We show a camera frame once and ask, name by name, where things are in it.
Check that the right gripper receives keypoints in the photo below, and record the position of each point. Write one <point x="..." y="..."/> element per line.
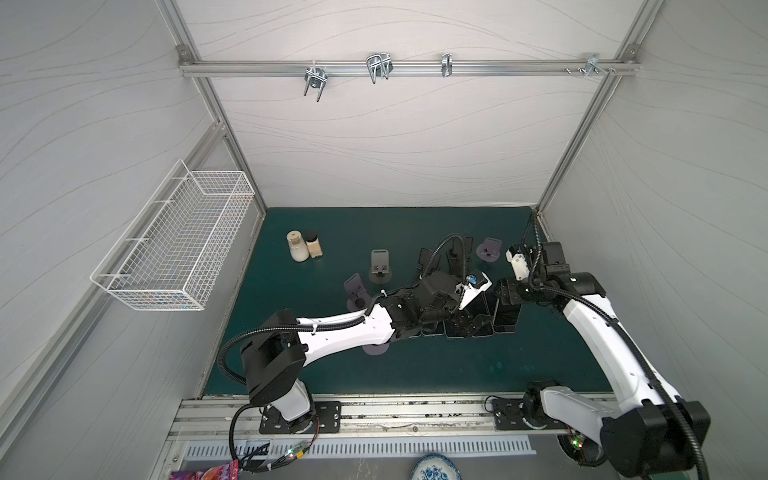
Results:
<point x="510" y="294"/>

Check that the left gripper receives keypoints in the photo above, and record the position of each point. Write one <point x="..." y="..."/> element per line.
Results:
<point x="458" y="325"/>

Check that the phone with white frame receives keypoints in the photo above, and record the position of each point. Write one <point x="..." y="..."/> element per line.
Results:
<point x="505" y="317"/>

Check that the phone with dark frame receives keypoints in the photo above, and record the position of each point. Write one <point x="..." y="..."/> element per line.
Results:
<point x="437" y="329"/>

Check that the phone with cracked screen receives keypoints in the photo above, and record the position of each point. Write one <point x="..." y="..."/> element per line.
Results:
<point x="475" y="308"/>

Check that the phone with purple frame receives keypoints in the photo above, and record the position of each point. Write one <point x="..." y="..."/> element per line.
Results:
<point x="489" y="305"/>

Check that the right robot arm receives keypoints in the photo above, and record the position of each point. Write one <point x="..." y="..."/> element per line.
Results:
<point x="652" y="429"/>

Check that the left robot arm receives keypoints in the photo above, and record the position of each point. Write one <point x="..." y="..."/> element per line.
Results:
<point x="274" y="355"/>

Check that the lilac round phone stand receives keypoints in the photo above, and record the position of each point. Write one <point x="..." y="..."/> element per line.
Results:
<point x="489" y="250"/>

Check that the black rectangular phone stand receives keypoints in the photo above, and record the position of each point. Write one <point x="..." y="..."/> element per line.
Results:
<point x="459" y="255"/>

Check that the black folding phone stand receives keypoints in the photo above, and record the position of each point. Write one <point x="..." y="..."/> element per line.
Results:
<point x="422" y="261"/>

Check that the purple round stand front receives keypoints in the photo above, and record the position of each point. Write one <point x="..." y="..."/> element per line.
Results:
<point x="375" y="350"/>

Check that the purple round stand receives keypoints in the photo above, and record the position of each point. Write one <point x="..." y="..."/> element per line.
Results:
<point x="375" y="350"/>
<point x="357" y="295"/>

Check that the grey round stand back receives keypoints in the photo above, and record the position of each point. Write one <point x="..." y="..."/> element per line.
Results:
<point x="380" y="268"/>

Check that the purple round stand middle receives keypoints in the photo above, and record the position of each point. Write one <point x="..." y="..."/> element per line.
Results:
<point x="357" y="295"/>

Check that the blue white plate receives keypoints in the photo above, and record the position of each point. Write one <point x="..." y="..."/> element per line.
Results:
<point x="435" y="467"/>

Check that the small brown bottle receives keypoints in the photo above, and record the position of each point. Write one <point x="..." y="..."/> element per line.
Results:
<point x="313" y="244"/>

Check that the cream plastic bottle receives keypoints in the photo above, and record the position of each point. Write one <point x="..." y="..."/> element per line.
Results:
<point x="298" y="248"/>

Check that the pink patterned bag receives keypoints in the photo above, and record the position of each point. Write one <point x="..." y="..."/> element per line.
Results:
<point x="227" y="471"/>

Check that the metal top crossbar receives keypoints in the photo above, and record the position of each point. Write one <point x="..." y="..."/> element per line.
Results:
<point x="384" y="66"/>

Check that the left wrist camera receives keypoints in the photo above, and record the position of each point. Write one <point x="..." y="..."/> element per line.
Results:
<point x="474" y="285"/>

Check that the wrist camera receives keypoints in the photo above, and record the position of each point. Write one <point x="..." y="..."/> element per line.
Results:
<point x="519" y="264"/>
<point x="474" y="285"/>

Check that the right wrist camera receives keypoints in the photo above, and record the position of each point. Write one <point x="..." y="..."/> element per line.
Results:
<point x="519" y="264"/>

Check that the white wire basket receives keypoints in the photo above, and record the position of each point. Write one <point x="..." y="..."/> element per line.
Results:
<point x="170" y="255"/>

